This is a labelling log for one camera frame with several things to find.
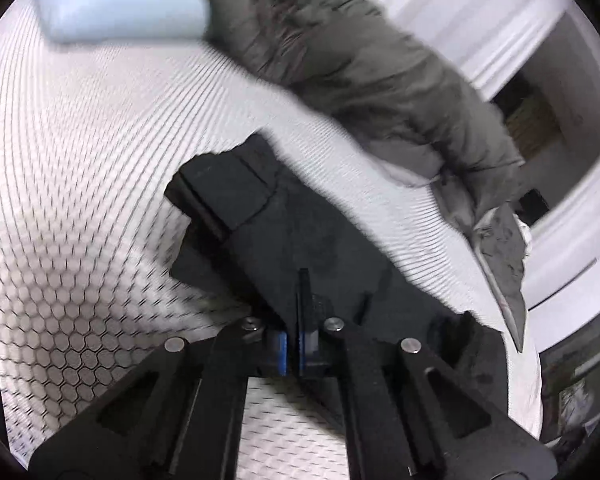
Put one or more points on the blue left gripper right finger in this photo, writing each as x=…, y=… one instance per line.
x=311, y=357

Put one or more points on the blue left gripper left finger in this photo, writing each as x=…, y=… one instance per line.
x=277, y=353

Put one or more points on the black pants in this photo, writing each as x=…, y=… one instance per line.
x=253, y=226

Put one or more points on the white honeycomb mattress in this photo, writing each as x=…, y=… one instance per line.
x=89, y=139

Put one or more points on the grey duvet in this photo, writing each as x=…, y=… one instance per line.
x=405, y=105

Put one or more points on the white curtain right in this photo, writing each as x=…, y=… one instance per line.
x=565, y=241

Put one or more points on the light blue pillow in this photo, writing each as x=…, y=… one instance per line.
x=86, y=21

